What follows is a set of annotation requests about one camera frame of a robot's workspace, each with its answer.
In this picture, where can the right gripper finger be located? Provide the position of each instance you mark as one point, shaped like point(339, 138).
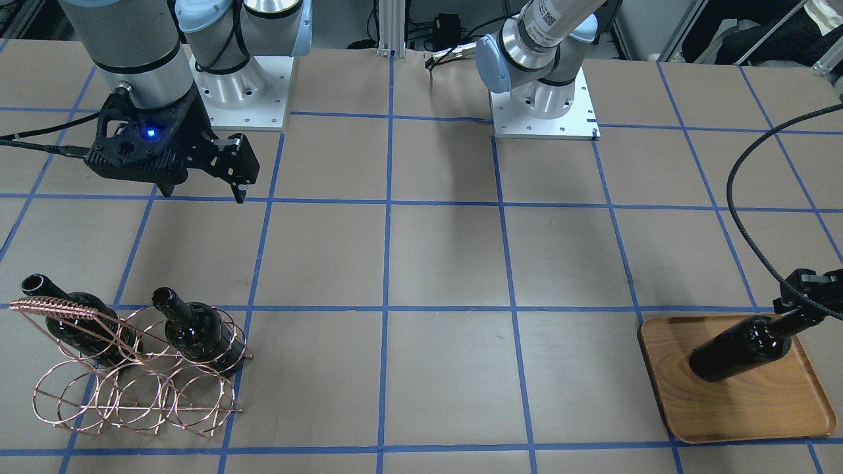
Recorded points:
point(166, 187)
point(240, 191)

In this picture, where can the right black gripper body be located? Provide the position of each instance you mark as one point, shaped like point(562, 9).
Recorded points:
point(197, 129)

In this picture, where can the dark wine bottle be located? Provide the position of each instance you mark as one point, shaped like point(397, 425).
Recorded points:
point(751, 343)
point(199, 332)
point(92, 338)

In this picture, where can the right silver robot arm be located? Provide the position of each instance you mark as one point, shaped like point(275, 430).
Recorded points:
point(188, 78)

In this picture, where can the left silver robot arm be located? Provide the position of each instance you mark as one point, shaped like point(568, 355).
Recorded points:
point(536, 56)

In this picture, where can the wooden tray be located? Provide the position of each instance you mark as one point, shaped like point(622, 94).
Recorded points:
point(783, 399)

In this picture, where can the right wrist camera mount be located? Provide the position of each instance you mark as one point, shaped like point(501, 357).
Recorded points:
point(234, 160)

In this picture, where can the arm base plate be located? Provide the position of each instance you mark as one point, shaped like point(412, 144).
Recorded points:
point(254, 98)
point(541, 111)

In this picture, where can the copper wire wine basket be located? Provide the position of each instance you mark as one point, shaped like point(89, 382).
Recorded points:
point(154, 389)

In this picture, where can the aluminium frame post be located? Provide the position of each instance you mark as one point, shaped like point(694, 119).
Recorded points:
point(391, 28)

